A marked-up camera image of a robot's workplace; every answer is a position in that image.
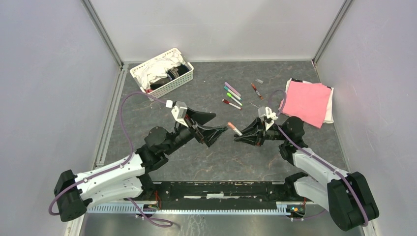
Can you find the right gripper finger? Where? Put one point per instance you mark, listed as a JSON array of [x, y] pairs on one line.
[[254, 140], [253, 128]]

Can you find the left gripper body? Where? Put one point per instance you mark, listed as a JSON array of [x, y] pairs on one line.
[[195, 132]]

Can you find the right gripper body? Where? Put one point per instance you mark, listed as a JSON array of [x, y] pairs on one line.
[[269, 133]]

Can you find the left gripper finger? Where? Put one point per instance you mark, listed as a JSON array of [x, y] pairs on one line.
[[200, 117], [211, 134]]

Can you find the red white marker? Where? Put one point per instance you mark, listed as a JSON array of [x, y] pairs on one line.
[[231, 104]]

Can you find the teal white marker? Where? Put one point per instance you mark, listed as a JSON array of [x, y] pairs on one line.
[[232, 93]]

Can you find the brown pen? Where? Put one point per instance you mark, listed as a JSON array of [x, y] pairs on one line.
[[256, 91]]

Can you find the purple pen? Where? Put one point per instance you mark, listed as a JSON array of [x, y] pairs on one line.
[[232, 89]]

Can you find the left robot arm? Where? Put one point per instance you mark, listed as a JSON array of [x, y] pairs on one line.
[[129, 176]]

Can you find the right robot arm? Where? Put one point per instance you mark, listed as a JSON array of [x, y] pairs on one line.
[[346, 196]]

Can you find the dark cloth in basket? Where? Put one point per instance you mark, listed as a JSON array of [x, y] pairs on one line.
[[176, 72]]

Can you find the white plastic basket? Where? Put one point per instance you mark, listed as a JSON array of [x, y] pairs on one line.
[[165, 86]]

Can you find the white cloth in basket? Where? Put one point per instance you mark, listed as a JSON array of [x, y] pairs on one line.
[[156, 69]]

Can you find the white cloth under pink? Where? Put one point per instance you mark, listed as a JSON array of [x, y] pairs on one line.
[[329, 110]]

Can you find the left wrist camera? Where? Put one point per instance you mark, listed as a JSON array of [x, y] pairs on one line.
[[178, 111]]

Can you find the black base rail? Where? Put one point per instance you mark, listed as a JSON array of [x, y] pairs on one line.
[[219, 195]]

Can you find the white cable duct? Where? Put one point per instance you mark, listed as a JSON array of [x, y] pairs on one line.
[[129, 208]]

